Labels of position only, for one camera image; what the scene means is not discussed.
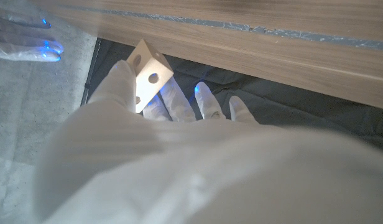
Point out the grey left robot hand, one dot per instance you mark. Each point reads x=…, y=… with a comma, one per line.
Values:
x=179, y=171

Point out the black backdrop stand pole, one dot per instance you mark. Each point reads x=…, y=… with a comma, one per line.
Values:
x=92, y=68

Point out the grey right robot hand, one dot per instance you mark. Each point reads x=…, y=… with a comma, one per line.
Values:
x=20, y=46

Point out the wooden block with holes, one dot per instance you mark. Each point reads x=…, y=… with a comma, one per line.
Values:
x=151, y=77

